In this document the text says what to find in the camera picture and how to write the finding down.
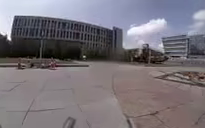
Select dark low kerb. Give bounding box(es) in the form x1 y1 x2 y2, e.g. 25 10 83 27
0 63 90 68

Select large curved grey building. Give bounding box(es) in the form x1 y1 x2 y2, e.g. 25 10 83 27
10 14 124 61

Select dense trees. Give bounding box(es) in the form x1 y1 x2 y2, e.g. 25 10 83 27
0 30 86 61

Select raised planting bed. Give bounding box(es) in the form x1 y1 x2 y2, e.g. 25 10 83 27
153 70 205 90

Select grey concrete slab pavement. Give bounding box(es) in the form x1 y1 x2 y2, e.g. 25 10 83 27
0 61 131 128

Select robot's own part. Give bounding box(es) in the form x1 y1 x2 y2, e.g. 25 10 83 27
62 116 77 128

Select pole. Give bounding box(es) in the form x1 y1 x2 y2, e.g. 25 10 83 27
38 30 45 60

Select dark slanted structure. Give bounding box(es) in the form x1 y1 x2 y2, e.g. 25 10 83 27
125 43 170 65

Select pale glass building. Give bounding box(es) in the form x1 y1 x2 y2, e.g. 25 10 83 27
161 31 205 61

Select person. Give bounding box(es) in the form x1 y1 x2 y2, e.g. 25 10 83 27
48 56 58 70
17 57 26 70

